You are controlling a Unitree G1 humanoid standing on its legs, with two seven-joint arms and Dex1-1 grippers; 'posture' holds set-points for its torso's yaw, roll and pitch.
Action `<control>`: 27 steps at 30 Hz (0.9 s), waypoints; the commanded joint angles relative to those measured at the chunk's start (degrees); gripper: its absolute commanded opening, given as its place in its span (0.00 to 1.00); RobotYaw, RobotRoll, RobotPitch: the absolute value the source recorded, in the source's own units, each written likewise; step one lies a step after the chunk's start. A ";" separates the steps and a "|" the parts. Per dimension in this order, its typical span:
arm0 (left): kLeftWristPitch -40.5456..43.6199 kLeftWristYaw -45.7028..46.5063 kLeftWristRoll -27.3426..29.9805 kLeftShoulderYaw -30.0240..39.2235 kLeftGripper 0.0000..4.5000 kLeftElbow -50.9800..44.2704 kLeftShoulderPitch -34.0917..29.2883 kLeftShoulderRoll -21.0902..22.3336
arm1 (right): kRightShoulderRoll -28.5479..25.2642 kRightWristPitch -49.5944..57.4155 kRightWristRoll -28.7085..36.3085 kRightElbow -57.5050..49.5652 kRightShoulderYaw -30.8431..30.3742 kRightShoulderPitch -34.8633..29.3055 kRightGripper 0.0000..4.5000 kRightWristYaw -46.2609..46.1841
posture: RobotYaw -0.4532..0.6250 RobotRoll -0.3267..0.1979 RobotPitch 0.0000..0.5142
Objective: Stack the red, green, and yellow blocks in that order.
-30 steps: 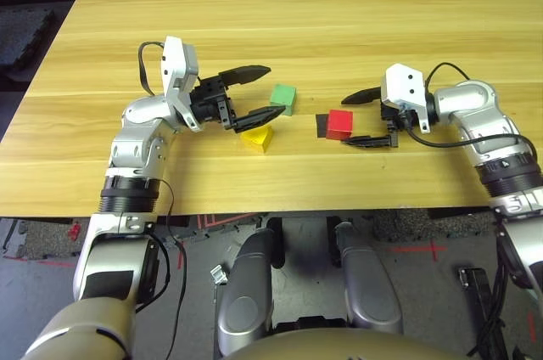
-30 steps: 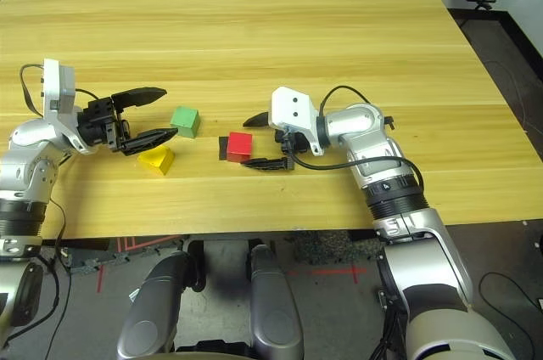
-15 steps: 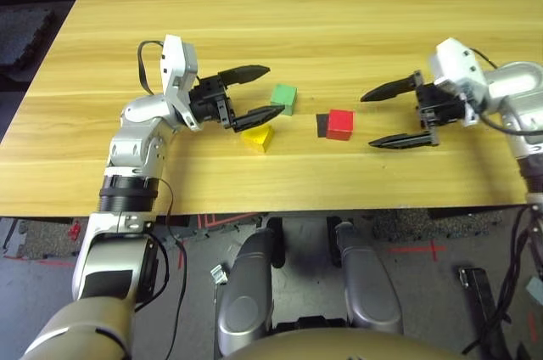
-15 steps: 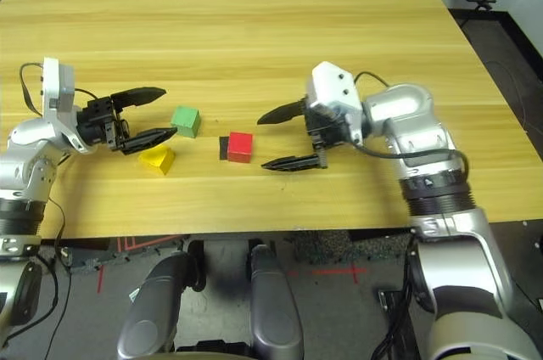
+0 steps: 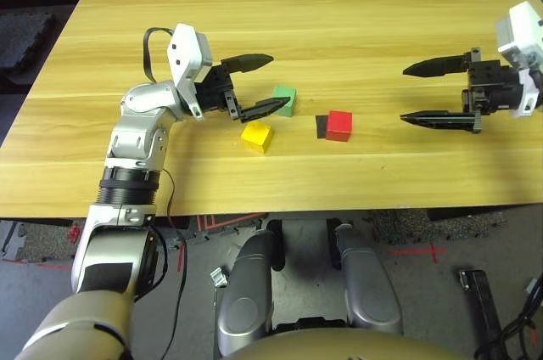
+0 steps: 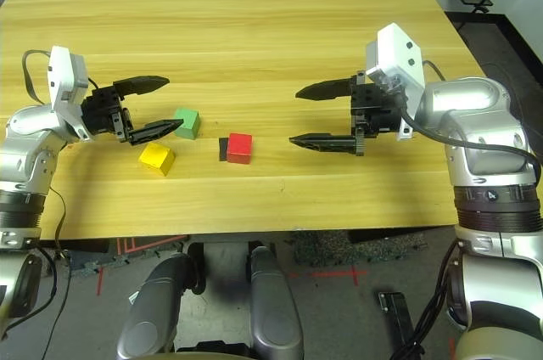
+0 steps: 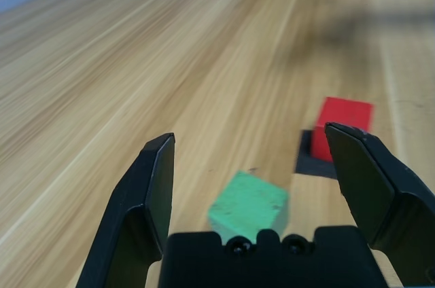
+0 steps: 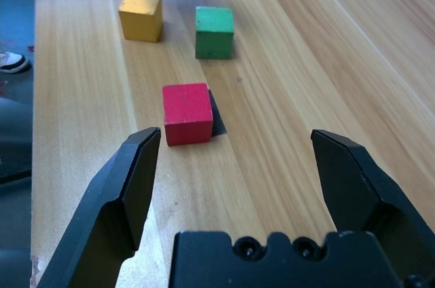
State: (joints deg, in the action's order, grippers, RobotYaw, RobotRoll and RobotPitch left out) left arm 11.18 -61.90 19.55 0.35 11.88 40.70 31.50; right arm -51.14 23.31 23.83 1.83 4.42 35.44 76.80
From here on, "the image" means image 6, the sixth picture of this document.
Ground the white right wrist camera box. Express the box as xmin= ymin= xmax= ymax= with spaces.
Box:
xmin=365 ymin=22 xmax=426 ymax=140

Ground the grey left robot leg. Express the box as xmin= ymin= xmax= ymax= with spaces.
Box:
xmin=116 ymin=252 xmax=200 ymax=360

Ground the grey robot leg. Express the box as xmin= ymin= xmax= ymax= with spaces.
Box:
xmin=247 ymin=245 xmax=305 ymax=360
xmin=116 ymin=252 xmax=200 ymax=360

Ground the thick black right camera cable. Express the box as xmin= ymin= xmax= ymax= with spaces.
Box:
xmin=396 ymin=60 xmax=543 ymax=189

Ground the dark speckled foam mat piece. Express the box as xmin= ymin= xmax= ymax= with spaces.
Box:
xmin=292 ymin=230 xmax=428 ymax=267

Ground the black bar on floor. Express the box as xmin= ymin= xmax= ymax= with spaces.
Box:
xmin=377 ymin=290 xmax=419 ymax=360

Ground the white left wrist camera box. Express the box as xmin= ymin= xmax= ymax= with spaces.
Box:
xmin=48 ymin=45 xmax=92 ymax=143

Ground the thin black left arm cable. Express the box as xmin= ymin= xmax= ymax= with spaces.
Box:
xmin=0 ymin=188 xmax=73 ymax=342

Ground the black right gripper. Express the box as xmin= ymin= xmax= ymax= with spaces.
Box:
xmin=289 ymin=72 xmax=407 ymax=158

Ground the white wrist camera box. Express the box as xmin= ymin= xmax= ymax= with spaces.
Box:
xmin=365 ymin=22 xmax=426 ymax=140
xmin=48 ymin=45 xmax=92 ymax=143

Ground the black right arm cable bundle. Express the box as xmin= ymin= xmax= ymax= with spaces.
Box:
xmin=394 ymin=243 xmax=463 ymax=360

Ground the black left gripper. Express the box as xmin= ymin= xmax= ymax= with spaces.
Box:
xmin=80 ymin=74 xmax=185 ymax=147

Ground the green wooden block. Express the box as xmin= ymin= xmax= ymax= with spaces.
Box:
xmin=173 ymin=107 xmax=201 ymax=140

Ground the grey right robot leg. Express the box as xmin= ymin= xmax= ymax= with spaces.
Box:
xmin=247 ymin=245 xmax=305 ymax=360

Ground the flat black left camera cable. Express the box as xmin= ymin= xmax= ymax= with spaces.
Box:
xmin=21 ymin=49 xmax=54 ymax=106

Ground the grey speckled foam mat piece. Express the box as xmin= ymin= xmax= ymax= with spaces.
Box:
xmin=67 ymin=249 xmax=128 ymax=278

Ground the red wooden block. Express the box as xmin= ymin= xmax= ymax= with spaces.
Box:
xmin=226 ymin=133 xmax=254 ymax=165

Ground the yellow wooden block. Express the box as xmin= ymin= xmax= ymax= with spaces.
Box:
xmin=138 ymin=142 xmax=176 ymax=177

